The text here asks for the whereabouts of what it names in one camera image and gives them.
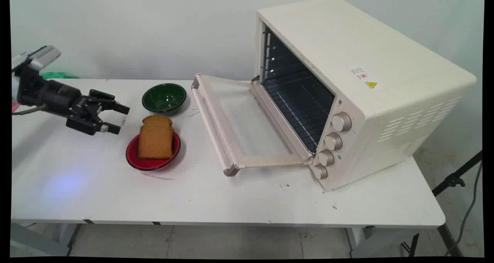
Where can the green plastic object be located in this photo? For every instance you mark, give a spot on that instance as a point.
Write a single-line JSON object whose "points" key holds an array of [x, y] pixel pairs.
{"points": [[58, 76]]}

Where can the pink flat object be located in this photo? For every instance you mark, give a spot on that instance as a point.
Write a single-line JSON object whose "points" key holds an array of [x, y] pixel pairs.
{"points": [[15, 107]]}

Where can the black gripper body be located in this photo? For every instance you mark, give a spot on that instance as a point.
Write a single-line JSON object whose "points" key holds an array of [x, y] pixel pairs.
{"points": [[58, 96]]}

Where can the grey table leg frame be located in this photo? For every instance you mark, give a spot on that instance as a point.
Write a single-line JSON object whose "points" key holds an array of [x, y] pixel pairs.
{"points": [[34, 241]]}

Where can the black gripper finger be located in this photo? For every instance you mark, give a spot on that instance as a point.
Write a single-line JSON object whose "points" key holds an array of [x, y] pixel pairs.
{"points": [[112, 128], [115, 106]]}

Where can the yellow warning sticker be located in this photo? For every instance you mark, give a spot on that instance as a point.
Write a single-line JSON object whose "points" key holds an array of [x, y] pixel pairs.
{"points": [[371, 84]]}

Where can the white label sticker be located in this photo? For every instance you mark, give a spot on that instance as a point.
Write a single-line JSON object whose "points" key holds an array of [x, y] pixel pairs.
{"points": [[358, 73]]}

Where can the silver oven knob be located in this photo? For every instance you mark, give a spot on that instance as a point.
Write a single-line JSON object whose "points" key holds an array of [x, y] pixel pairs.
{"points": [[326, 157], [333, 141], [341, 121], [320, 172]]}

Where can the dark green bowl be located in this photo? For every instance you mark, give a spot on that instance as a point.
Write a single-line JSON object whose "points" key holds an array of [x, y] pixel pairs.
{"points": [[164, 97]]}

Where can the cream glass oven door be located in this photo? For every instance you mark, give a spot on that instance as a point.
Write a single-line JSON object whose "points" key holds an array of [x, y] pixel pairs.
{"points": [[247, 120]]}

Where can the red plate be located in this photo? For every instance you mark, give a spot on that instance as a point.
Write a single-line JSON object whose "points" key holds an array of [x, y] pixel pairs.
{"points": [[150, 162]]}

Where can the black tripod stand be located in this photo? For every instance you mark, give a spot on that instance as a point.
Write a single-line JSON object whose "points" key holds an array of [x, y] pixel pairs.
{"points": [[451, 180]]}

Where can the brown bread slice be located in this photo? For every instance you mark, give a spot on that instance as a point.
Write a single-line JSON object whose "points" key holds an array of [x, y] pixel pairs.
{"points": [[155, 139]]}

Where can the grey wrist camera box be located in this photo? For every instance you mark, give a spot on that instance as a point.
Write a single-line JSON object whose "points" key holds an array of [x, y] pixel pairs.
{"points": [[44, 56]]}

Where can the cream toaster oven body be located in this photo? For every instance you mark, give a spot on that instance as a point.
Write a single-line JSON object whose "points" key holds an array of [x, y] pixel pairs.
{"points": [[386, 81]]}

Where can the white table leg frame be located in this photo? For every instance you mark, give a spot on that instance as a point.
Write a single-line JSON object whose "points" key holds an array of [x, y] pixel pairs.
{"points": [[370, 241]]}

